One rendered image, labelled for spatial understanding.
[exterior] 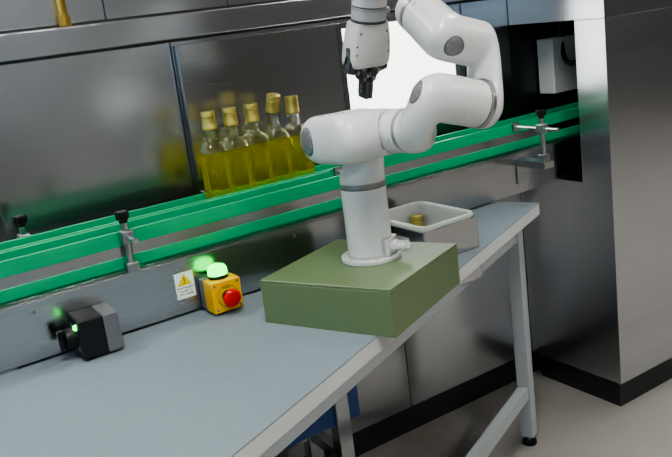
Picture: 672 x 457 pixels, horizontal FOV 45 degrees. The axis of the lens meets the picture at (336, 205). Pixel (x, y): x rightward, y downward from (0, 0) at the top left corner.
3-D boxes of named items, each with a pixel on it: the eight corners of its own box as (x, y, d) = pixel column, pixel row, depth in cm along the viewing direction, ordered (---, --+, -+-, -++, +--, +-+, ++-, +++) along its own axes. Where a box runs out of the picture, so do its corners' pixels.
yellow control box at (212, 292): (230, 300, 181) (225, 269, 180) (245, 308, 175) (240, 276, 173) (202, 309, 178) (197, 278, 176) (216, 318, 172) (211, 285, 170)
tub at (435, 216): (422, 231, 215) (419, 199, 213) (480, 245, 197) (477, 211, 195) (370, 247, 206) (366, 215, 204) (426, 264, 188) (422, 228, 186)
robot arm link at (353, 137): (432, 151, 150) (358, 167, 142) (365, 151, 171) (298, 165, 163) (424, 101, 148) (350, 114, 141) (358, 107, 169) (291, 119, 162)
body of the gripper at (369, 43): (377, 8, 175) (375, 58, 180) (338, 13, 170) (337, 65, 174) (398, 15, 169) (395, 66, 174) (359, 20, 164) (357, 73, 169)
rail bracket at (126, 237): (139, 268, 170) (128, 207, 167) (152, 275, 164) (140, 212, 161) (121, 273, 168) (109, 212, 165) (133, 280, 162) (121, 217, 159)
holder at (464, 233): (409, 229, 220) (407, 202, 218) (479, 247, 197) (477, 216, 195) (359, 245, 211) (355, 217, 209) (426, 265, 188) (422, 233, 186)
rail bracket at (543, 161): (523, 180, 244) (518, 107, 239) (567, 186, 230) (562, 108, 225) (512, 183, 242) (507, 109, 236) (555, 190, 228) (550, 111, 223)
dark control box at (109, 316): (112, 338, 167) (105, 301, 165) (125, 349, 161) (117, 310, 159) (73, 351, 163) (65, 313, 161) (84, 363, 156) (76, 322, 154)
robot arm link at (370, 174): (398, 182, 165) (390, 105, 161) (343, 195, 158) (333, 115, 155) (373, 178, 173) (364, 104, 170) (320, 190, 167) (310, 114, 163)
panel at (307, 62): (457, 118, 252) (447, 8, 244) (464, 119, 249) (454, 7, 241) (194, 180, 206) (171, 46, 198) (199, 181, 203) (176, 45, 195)
